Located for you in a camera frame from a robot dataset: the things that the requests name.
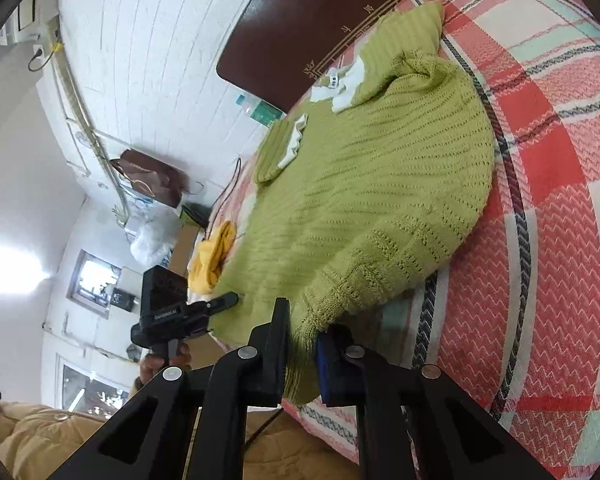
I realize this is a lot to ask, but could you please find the person's left hand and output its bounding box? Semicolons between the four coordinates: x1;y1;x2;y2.
140;342;193;386

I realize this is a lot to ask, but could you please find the yellow garment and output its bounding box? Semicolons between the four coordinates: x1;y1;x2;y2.
187;221;237;295

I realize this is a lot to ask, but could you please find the green knit sweater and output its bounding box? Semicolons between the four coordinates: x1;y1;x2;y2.
212;1;498;406

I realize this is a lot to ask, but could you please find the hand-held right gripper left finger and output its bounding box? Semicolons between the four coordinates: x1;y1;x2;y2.
47;297;291;480

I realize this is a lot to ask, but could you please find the dark wooden headboard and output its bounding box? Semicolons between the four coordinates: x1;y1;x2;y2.
216;0;461;113

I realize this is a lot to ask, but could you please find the cardboard box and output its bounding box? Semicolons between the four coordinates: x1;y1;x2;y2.
167;222;203;273

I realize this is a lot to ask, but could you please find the person's tan puffer jacket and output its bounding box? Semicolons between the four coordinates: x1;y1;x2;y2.
0;400;363;480

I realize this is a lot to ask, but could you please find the red plaid bed sheet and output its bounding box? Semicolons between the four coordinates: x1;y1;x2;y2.
200;0;600;480

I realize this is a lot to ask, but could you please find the small wall window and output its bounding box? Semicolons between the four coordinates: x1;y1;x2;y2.
69;250;123;316

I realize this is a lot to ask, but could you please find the black cable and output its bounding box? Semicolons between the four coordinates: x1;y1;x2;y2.
207;157;243;241

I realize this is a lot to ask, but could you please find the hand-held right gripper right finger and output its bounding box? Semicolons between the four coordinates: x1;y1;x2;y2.
316;324;556;480

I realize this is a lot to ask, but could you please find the plastic water bottle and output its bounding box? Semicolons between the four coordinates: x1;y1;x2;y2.
236;94;284;129

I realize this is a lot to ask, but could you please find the white plastic bag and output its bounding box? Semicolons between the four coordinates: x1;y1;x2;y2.
129;205;183;266

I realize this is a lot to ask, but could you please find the large glass window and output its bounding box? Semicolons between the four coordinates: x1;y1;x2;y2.
55;352;141;416

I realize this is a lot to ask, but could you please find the white wall electrical box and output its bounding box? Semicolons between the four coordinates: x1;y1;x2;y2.
0;0;63;48

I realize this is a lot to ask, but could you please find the small black device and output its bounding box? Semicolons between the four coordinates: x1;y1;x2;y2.
111;285;136;312

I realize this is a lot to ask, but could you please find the wall pipe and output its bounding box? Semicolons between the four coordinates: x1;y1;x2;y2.
45;15;131;221

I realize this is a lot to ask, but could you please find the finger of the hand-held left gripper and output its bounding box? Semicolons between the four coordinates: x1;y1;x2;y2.
187;292;240;318

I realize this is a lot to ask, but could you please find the brown paper bag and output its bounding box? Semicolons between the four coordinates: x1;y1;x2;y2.
109;149;191;208

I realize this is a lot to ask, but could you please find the dark green box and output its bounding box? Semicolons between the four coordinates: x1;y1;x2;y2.
180;203;212;229

